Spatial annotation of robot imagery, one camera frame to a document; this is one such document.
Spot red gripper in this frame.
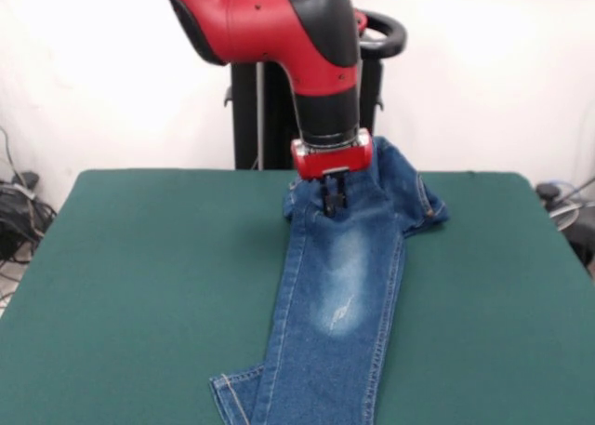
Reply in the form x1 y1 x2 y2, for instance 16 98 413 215
290 127 374 218

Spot blue denim jeans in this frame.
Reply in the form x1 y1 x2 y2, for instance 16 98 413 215
208 136 451 425

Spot dark green table cloth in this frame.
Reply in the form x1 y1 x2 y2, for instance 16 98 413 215
0 167 595 425

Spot dark grey stand base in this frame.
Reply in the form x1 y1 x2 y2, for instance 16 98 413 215
564 213 595 277

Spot black power adapter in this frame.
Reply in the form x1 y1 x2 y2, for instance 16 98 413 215
12 170 42 190

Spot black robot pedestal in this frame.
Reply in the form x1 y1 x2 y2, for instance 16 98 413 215
222 8 408 171

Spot black cable tangle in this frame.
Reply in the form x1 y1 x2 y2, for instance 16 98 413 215
0 126 60 305

